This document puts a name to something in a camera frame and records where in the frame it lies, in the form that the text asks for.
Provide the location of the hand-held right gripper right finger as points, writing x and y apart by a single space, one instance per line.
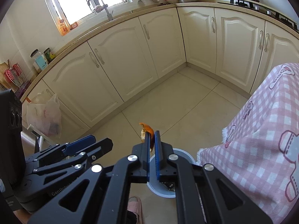
157 156

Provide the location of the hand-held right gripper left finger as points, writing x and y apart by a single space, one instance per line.
147 158

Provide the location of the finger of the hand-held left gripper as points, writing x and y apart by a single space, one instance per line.
79 143
98 148

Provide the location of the light blue trash bin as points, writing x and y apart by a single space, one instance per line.
184 155

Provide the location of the orange peel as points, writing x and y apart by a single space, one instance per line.
148 129

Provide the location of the white metal stand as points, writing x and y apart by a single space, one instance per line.
38 142

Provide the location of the cream cabinet door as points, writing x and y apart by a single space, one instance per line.
70 119
123 60
238 51
81 91
198 39
278 58
163 42

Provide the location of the black packet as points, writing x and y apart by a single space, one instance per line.
169 186

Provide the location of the translucent plastic bag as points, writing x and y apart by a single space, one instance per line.
44 116

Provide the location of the pink slipper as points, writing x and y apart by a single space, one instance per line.
135 205

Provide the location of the wooden cutting board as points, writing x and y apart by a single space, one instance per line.
2 74

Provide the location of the clear jar blue label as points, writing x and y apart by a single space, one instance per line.
39 61

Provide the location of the green glass jar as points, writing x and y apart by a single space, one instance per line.
49 54

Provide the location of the pink checked tablecloth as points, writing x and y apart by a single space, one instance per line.
257 144

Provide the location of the orange bottle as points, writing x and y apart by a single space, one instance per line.
63 26

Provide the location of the small red container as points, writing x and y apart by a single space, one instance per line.
73 25

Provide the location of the chrome sink faucet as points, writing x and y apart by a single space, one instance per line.
106 9

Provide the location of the kitchen window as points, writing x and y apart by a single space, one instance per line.
81 0

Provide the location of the black gas stove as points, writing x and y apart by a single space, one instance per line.
264 9

